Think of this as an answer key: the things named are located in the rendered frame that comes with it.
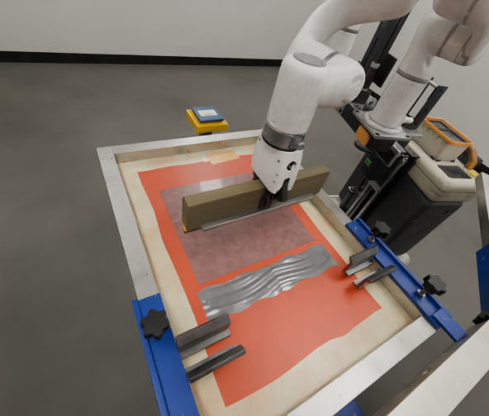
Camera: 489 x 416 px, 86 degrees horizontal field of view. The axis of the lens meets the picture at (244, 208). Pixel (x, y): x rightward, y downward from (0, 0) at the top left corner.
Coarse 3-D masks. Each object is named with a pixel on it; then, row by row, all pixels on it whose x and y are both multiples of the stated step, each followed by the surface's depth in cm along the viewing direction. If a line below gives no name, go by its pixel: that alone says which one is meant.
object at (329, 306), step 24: (216, 168) 83; (240, 168) 86; (264, 216) 74; (288, 216) 75; (264, 240) 68; (288, 240) 70; (312, 240) 71; (312, 288) 61; (336, 288) 63; (360, 288) 64; (312, 312) 57; (336, 312) 59; (360, 312) 60; (312, 336) 54; (336, 336) 55
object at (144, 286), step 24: (144, 144) 79; (168, 144) 81; (192, 144) 84; (216, 144) 89; (240, 144) 94; (120, 192) 65; (120, 216) 60; (336, 216) 74; (144, 264) 53; (144, 288) 50; (408, 312) 61; (408, 336) 54; (360, 360) 49; (384, 360) 50; (336, 384) 46; (360, 384) 46; (312, 408) 43; (336, 408) 43
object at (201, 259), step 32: (160, 192) 72; (192, 192) 74; (160, 224) 65; (192, 256) 61; (224, 256) 62; (256, 256) 64; (192, 288) 56; (256, 320) 54; (288, 320) 55; (256, 352) 50; (288, 352) 51; (224, 384) 45; (256, 384) 46
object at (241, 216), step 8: (288, 200) 62; (296, 200) 63; (304, 200) 64; (272, 208) 59; (280, 208) 61; (232, 216) 56; (240, 216) 56; (248, 216) 57; (208, 224) 53; (216, 224) 54; (224, 224) 54
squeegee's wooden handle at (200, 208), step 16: (304, 176) 59; (320, 176) 62; (208, 192) 50; (224, 192) 51; (240, 192) 52; (256, 192) 54; (288, 192) 60; (304, 192) 64; (192, 208) 48; (208, 208) 50; (224, 208) 52; (240, 208) 55; (256, 208) 58; (192, 224) 51
